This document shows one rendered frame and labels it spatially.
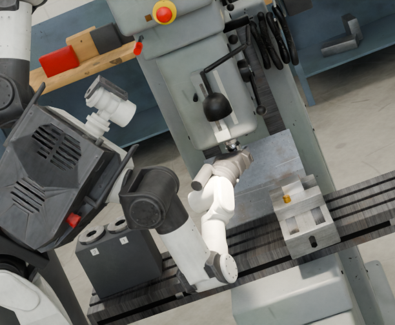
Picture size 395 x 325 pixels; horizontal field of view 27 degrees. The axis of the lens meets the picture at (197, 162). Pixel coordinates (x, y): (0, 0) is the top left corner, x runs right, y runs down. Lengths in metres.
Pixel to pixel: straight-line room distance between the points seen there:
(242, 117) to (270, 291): 0.53
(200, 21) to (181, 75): 0.17
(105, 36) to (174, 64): 3.93
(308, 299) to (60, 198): 0.88
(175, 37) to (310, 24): 4.53
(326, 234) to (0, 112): 0.98
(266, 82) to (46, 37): 4.19
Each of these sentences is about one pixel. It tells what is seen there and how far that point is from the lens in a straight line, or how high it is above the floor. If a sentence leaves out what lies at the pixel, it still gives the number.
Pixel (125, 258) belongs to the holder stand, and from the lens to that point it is 2.57.
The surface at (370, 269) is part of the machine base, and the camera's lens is 3.59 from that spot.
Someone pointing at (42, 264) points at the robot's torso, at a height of 1.36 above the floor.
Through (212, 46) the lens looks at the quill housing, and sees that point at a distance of 2.24.
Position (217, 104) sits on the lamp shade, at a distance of 2.10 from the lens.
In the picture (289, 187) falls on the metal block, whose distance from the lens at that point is 2.47.
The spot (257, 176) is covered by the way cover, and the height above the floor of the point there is 1.00.
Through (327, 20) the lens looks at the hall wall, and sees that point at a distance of 6.70.
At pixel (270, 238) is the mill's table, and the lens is 2.53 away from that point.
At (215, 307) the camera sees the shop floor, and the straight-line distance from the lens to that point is 4.15.
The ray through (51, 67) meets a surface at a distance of 6.24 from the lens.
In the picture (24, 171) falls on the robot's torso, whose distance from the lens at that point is 1.88.
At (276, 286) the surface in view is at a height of 0.87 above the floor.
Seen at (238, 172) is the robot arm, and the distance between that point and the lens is 2.33.
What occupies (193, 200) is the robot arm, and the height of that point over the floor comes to 1.24.
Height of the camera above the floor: 2.15
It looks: 21 degrees down
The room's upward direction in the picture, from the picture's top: 24 degrees counter-clockwise
